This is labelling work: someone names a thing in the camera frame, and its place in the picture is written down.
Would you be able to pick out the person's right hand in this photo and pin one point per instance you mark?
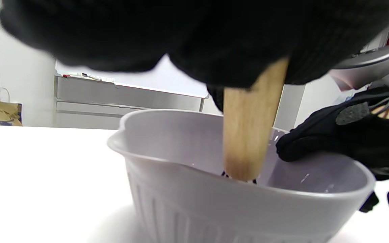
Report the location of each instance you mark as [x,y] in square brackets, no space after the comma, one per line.
[316,138]

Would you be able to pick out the whiteboard on metal stand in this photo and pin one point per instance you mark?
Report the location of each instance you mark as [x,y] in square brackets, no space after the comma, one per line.
[130,98]

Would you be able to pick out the white eraser box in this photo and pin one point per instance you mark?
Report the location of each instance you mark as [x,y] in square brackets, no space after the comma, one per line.
[105,80]

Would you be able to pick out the grey plastic salad bowl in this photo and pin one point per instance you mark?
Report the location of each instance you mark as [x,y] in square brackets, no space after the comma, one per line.
[214,209]

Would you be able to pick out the black marker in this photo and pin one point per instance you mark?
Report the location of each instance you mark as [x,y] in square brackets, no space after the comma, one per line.
[89,76]

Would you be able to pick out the dark grey handheld controller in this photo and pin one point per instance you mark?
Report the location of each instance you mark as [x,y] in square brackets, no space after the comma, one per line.
[383,64]

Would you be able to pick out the brown paper bag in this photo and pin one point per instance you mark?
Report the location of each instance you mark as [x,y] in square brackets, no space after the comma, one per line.
[2,113]

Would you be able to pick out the person's left hand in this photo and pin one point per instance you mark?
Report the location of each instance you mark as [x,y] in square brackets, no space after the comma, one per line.
[181,27]

